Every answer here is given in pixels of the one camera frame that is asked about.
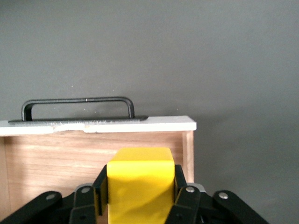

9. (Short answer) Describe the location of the grey table cover mat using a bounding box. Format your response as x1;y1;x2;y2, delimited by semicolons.
0;0;299;224

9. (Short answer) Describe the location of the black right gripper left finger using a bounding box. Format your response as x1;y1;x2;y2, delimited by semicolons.
0;164;109;224

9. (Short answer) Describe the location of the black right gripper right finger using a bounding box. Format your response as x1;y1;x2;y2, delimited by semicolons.
164;164;271;224

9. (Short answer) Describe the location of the yellow cube block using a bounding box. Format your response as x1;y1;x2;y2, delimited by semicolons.
106;147;176;224

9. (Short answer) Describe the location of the black drawer handle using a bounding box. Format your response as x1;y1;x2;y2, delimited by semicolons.
8;97;149;124

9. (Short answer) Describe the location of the wooden drawer with white front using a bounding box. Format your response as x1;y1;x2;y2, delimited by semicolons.
0;116;197;224

